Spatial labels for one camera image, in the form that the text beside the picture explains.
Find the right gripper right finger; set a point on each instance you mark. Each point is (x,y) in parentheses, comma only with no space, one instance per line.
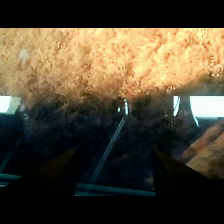
(176,181)

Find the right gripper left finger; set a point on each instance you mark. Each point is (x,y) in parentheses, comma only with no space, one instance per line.
(56,178)

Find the pink shirt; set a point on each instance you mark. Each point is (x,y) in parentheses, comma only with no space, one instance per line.
(110,60)

